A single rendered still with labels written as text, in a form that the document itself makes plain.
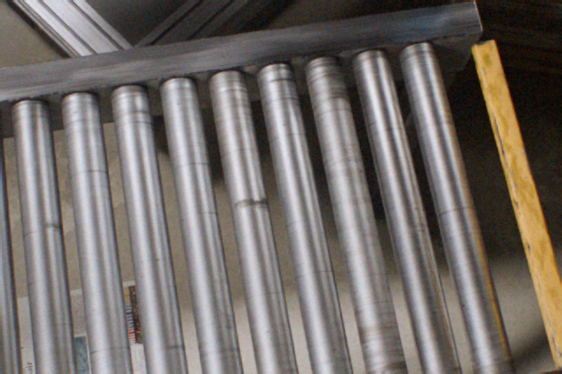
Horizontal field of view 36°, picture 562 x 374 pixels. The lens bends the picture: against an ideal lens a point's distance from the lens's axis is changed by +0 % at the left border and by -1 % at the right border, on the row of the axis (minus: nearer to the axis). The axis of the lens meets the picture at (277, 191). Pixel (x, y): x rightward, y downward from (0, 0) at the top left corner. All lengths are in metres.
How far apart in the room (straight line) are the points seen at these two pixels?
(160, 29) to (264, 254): 0.86
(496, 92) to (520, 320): 0.88
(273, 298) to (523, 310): 0.98
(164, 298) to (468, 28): 0.54
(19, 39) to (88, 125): 1.02
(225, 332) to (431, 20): 0.50
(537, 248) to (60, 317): 0.58
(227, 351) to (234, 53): 0.39
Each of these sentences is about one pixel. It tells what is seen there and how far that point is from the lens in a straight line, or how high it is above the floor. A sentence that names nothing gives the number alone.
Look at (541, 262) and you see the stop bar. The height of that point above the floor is 0.82.
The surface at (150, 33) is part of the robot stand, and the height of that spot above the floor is 0.23.
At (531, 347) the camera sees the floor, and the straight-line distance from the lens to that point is 1.95.
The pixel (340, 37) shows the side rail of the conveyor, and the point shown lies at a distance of 1.18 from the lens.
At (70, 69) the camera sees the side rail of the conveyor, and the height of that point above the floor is 0.80.
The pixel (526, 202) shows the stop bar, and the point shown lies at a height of 0.82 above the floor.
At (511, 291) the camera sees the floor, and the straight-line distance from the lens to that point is 1.96.
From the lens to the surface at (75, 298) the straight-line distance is 1.89.
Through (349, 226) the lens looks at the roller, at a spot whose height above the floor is 0.80.
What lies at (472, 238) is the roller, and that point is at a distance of 1.11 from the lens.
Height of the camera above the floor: 1.84
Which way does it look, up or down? 72 degrees down
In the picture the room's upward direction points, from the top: 6 degrees clockwise
